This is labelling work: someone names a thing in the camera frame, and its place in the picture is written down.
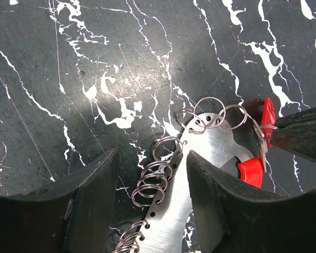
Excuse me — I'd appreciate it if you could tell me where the steel key holder red handle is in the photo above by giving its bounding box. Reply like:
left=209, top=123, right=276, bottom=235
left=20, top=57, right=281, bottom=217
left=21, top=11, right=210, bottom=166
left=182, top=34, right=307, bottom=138
left=112, top=96, right=264, bottom=253

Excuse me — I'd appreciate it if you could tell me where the red key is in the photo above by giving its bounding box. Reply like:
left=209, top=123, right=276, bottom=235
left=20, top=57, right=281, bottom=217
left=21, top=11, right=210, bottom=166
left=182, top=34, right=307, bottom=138
left=253, top=98, right=278, bottom=172

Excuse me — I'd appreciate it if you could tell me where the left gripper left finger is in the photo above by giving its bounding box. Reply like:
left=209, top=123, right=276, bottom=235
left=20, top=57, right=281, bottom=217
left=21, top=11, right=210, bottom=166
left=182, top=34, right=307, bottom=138
left=0, top=148, right=120, bottom=252

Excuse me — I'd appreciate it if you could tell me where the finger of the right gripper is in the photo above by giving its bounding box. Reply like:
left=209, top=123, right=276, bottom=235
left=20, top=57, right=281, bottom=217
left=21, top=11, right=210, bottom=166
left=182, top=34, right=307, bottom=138
left=270, top=107, right=316, bottom=163

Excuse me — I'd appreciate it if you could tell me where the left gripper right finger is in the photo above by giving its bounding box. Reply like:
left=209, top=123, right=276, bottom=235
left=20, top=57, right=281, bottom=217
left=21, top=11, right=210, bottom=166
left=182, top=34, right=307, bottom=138
left=186, top=151, right=316, bottom=252

